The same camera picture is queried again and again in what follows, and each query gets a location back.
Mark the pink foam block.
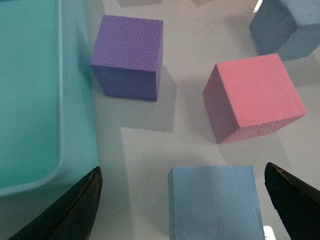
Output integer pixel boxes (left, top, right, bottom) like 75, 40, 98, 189
202, 53, 307, 144

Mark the teal plastic bin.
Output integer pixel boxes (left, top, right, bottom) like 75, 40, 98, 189
0, 0, 98, 197

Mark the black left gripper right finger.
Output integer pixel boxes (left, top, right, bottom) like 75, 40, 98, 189
264, 162, 320, 240

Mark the purple foam block near bin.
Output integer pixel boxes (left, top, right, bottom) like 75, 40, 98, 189
90, 15, 164, 102

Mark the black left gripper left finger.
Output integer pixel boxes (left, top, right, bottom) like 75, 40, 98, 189
10, 166, 103, 240

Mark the light blue foam block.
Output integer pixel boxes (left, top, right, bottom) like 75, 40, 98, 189
168, 165, 265, 240

